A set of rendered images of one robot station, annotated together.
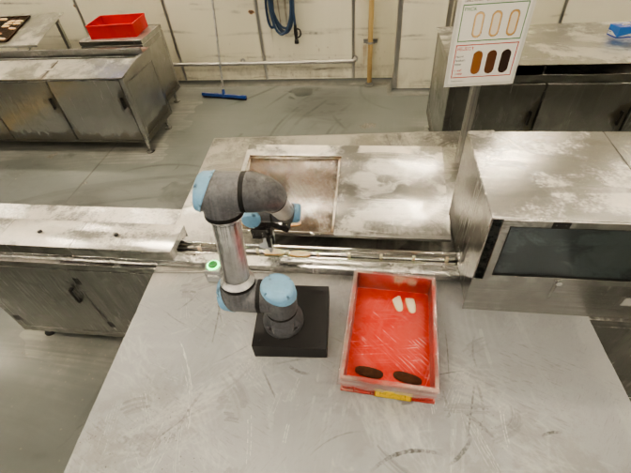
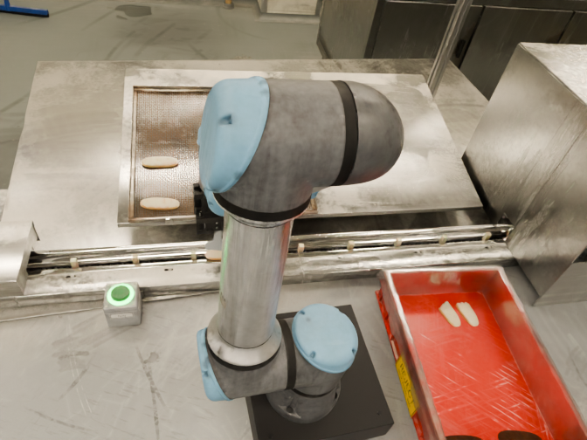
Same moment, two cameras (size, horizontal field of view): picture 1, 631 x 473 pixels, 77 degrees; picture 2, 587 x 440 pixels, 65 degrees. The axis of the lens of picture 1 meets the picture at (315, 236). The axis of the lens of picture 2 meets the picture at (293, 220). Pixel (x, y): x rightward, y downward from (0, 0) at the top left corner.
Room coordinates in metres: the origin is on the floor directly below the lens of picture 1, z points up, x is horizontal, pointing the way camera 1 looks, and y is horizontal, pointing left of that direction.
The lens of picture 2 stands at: (0.52, 0.41, 1.78)
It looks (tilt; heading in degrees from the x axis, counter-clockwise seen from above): 46 degrees down; 331
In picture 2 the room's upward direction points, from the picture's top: 10 degrees clockwise
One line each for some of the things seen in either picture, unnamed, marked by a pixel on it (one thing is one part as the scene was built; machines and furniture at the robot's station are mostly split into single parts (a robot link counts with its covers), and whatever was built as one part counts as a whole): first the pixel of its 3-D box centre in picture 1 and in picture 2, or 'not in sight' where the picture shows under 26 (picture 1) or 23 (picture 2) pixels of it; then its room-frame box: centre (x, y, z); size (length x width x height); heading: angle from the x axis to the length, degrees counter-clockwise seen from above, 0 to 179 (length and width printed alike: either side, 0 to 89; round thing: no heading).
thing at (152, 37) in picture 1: (136, 72); not in sight; (4.67, 1.87, 0.44); 0.70 x 0.55 x 0.87; 79
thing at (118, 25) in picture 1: (117, 25); not in sight; (4.67, 1.87, 0.94); 0.51 x 0.36 x 0.13; 83
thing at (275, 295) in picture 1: (277, 296); (315, 347); (0.83, 0.15, 1.06); 0.13 x 0.12 x 0.14; 82
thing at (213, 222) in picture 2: (261, 223); (213, 205); (1.24, 0.22, 1.03); 0.09 x 0.08 x 0.12; 82
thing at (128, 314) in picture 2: (216, 272); (124, 307); (1.16, 0.45, 0.84); 0.08 x 0.08 x 0.11; 79
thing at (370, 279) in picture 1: (391, 329); (472, 362); (0.77, -0.24, 0.88); 0.49 x 0.34 x 0.10; 166
